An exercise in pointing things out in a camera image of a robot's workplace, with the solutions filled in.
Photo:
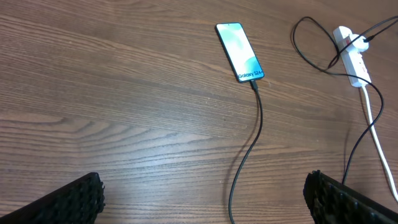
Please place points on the white power strip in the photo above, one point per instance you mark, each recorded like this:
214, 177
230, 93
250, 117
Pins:
353, 61

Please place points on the white charger plug adapter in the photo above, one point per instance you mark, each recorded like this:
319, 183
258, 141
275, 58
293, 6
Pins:
354, 43

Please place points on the Samsung Galaxy smartphone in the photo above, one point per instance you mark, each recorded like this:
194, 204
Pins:
238, 49

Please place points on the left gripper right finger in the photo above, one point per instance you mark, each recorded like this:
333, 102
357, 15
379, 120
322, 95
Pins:
331, 202

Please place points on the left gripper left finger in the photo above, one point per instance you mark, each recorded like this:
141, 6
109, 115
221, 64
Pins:
77, 202

